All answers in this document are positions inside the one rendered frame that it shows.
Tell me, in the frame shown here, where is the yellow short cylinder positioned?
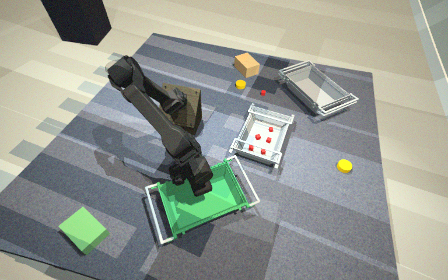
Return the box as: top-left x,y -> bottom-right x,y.
337,159 -> 352,173
236,80 -> 246,89

